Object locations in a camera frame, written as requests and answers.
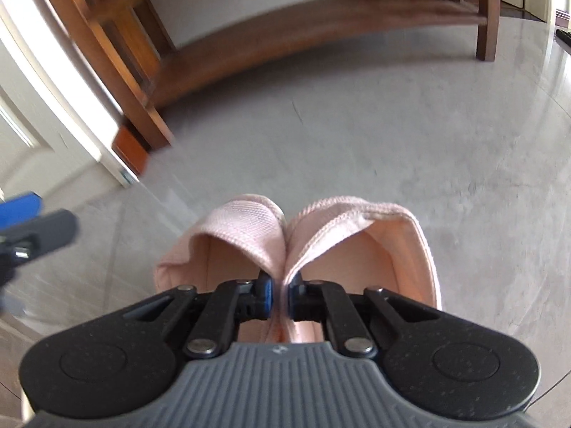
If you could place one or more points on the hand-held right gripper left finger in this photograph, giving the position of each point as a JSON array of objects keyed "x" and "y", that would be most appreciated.
[{"x": 266, "y": 296}]

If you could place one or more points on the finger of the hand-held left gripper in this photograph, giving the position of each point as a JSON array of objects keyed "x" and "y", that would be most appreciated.
[
  {"x": 49, "y": 229},
  {"x": 22, "y": 209}
]

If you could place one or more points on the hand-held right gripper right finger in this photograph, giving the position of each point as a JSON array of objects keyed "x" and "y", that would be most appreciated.
[{"x": 292, "y": 298}]

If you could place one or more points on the wooden shoe rack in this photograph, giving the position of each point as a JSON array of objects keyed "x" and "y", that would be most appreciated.
[{"x": 290, "y": 26}]

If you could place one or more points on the white panelled door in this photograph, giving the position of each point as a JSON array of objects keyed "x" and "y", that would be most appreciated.
[{"x": 40, "y": 98}]

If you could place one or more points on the black slipper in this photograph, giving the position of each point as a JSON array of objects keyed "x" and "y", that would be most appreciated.
[{"x": 564, "y": 38}]

